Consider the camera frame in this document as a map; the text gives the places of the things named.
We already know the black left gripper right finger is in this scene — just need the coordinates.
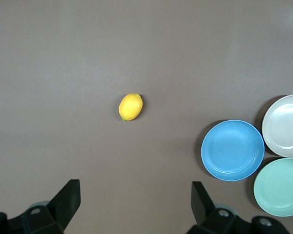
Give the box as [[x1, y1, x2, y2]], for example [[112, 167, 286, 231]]
[[187, 181, 239, 234]]

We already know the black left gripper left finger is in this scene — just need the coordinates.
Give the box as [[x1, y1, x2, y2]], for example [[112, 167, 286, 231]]
[[21, 179, 82, 234]]

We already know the yellow lemon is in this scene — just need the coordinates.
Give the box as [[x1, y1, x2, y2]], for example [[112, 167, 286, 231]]
[[118, 93, 144, 121]]

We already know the blue plate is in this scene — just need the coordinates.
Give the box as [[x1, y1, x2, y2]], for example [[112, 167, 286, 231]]
[[201, 119, 265, 182]]

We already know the mint green plate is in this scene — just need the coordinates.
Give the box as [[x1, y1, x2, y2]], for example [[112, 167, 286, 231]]
[[253, 157, 293, 217]]

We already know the beige plate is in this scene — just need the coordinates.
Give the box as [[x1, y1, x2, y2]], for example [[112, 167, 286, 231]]
[[262, 94, 293, 158]]

